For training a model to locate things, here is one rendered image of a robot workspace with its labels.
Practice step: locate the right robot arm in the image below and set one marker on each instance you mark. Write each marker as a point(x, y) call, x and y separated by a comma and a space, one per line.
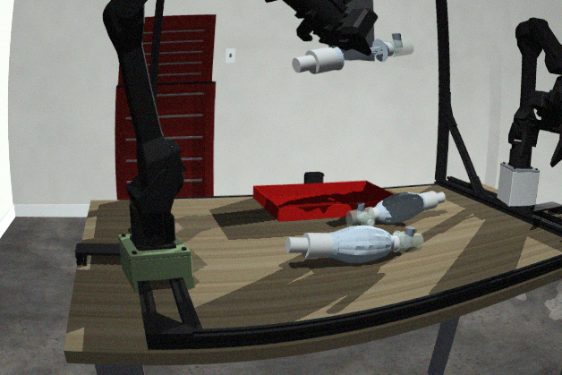
point(159, 162)

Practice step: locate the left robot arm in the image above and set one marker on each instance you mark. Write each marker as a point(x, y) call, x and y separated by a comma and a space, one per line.
point(533, 36)

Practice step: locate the red tray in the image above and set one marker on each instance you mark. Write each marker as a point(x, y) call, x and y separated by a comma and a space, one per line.
point(286, 202)

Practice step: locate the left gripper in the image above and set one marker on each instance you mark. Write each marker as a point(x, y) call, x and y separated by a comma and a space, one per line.
point(528, 124)

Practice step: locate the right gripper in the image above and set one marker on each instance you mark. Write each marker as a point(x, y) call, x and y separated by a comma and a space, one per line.
point(324, 16)

